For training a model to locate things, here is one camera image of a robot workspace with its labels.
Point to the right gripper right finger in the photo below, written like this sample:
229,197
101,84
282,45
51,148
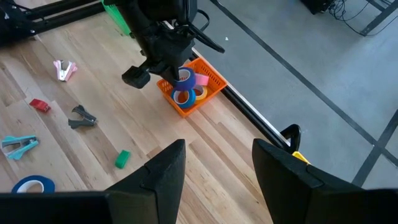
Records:
289,186

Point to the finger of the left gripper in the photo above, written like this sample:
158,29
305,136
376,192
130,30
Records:
172,76

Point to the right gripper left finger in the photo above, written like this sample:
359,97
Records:
155,186

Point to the dark purple-blue tape roll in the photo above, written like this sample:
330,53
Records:
189,83

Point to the pink tape roll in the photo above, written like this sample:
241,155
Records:
202,80

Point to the yellow tape roll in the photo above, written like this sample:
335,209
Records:
203,95

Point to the green mini stapler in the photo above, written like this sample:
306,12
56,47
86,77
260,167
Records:
122,159

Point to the black staple remover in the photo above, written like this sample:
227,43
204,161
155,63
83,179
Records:
84,119

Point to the pink staple remover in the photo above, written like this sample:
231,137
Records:
63,70

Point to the large thin blue tape roll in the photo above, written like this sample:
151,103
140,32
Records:
48,185

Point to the red mini stapler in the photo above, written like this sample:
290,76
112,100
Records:
39,105

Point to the teal staple remover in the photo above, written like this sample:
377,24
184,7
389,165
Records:
18,143

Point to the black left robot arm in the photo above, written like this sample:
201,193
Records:
161,9

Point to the yellow plastic basket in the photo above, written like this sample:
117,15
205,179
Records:
300,157

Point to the orange plastic basket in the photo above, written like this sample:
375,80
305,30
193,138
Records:
214,79

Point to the green plastic basket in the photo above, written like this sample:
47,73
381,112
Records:
119,18

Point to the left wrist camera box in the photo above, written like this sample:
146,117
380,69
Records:
135,77

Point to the black aluminium table frame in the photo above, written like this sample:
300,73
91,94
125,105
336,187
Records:
248,110

